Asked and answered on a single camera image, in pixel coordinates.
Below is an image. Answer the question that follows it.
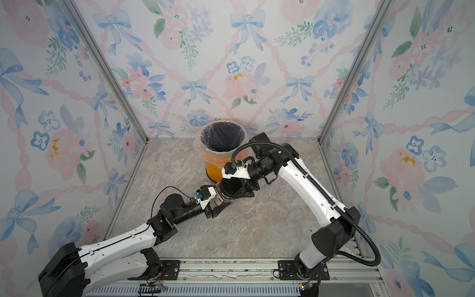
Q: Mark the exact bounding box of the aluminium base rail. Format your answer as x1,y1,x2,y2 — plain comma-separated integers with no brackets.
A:
75,257,383,297

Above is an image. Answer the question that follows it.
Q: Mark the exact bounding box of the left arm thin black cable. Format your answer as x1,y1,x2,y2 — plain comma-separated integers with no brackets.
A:
150,185,195,220

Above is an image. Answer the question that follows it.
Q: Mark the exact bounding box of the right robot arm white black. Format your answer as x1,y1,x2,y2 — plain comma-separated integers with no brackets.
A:
221,133,360,279

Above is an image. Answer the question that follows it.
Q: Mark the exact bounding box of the labelled flower tea jar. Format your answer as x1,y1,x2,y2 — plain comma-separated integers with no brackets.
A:
215,186,232,204

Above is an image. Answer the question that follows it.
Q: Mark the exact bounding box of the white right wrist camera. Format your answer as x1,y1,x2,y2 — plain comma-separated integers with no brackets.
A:
221,162,254,179

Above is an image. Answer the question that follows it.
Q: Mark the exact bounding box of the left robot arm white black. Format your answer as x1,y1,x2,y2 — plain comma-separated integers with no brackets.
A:
38,188,231,297

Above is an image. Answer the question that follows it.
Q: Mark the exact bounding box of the clear plastic bin liner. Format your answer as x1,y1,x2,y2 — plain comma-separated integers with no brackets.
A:
193,118,249,173

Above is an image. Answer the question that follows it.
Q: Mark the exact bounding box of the black corrugated cable conduit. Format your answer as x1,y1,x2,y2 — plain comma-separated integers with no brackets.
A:
231,140,382,267

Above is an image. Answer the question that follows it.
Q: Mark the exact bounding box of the orange trash bin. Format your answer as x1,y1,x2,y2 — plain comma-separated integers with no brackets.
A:
200,119,247,183

